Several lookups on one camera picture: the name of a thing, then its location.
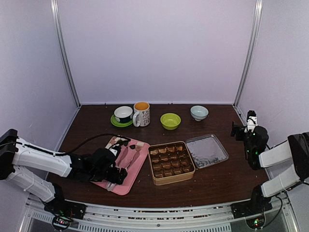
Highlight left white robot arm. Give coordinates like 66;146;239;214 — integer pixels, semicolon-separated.
0;129;131;215

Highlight circuit board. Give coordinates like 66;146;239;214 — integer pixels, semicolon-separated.
246;216;266;230
52;216;73;231

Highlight lime green bowl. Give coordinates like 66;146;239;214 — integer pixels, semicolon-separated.
160;113;181;131

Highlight white dark blue bowl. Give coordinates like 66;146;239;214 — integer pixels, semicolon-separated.
113;106;133;123

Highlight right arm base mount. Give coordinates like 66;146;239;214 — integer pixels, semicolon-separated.
230;200;272;219

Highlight left aluminium frame post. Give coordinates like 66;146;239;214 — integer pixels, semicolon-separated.
50;0;81;108

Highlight aluminium frame post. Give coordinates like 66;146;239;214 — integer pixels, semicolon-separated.
50;0;81;108
233;0;263;108

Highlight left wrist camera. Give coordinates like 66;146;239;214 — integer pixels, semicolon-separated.
108;145;121;159

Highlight white metal tongs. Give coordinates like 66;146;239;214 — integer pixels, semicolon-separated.
105;145;143;192

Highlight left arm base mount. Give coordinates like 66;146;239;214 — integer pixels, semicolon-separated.
43;200;86;219

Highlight right circuit board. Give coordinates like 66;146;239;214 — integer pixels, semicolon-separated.
246;216;266;230

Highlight front aluminium rail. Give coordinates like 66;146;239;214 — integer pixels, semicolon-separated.
19;190;297;232

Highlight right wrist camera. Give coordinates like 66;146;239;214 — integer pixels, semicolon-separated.
245;110;258;132

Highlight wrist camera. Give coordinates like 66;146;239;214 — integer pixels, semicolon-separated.
108;145;121;159
245;110;258;132

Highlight pink plastic tray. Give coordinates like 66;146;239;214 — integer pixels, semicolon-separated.
93;139;150;196

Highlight left circuit board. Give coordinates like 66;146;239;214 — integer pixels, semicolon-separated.
52;216;73;231

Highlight bear print tin lid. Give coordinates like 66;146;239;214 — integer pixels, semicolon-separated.
185;134;229;169

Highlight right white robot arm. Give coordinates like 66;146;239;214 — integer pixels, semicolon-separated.
231;118;309;214

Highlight green saucer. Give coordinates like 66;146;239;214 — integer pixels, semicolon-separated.
110;115;133;128

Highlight white patterned mug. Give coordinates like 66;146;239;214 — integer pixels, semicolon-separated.
132;102;150;127

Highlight gold chocolate tin box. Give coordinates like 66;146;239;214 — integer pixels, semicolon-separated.
148;141;196;186

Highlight pale blue ceramic bowl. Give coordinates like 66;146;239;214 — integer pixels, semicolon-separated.
190;105;209;121

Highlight right aluminium frame post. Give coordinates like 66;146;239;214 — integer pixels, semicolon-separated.
233;0;263;108

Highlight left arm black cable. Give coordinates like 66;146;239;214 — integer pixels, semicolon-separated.
14;133;131;155

